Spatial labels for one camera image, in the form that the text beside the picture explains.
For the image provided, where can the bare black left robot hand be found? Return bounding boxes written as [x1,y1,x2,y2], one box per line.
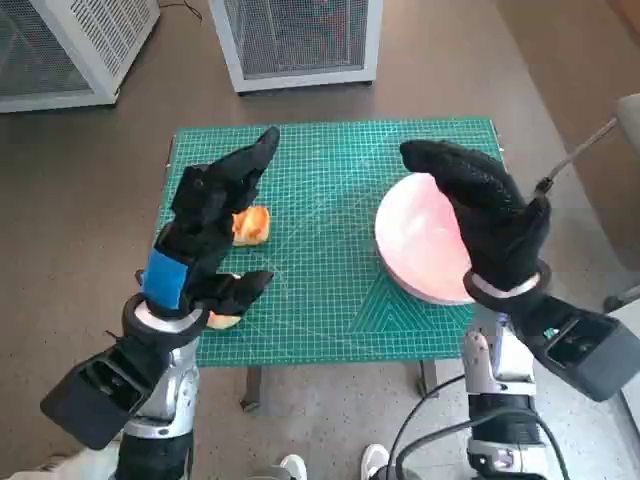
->
[142,125,281,319]

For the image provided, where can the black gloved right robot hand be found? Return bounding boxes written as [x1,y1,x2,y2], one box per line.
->
[399,139,553,296]

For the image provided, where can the long braided bread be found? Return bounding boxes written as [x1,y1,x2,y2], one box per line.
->
[231,204,272,247]

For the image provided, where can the pink bowl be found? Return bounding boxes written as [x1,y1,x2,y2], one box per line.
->
[373,172,476,306]

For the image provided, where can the round bread bun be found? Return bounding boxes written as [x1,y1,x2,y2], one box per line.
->
[207,272,245,331]

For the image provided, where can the green cutting mat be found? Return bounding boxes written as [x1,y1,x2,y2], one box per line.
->
[158,116,506,369]

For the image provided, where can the grey chair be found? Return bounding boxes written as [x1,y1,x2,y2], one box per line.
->
[537,92,640,314]

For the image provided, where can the white furniture top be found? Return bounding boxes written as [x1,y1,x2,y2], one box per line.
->
[609,300,640,426]

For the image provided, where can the metal table leg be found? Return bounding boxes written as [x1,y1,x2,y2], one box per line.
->
[239,367,264,414]
[414,359,441,401]

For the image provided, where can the narrow white mesh cabinet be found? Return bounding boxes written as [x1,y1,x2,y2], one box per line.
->
[207,0,386,96]

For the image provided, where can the wide white mesh cabinet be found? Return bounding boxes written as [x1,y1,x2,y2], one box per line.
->
[0,0,162,114]

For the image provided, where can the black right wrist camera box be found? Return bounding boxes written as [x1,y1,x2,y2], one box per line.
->
[532,297,640,404]

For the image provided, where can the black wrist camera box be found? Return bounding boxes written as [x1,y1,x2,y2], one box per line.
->
[532,297,640,404]
[39,344,171,451]

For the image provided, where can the black floor cable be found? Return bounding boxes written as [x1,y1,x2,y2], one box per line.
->
[159,0,206,24]

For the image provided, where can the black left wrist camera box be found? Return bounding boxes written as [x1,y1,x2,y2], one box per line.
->
[39,344,171,451]

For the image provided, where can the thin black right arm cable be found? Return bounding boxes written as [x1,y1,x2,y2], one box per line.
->
[387,374,469,480]

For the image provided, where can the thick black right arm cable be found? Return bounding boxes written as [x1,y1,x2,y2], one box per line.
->
[397,417,474,480]

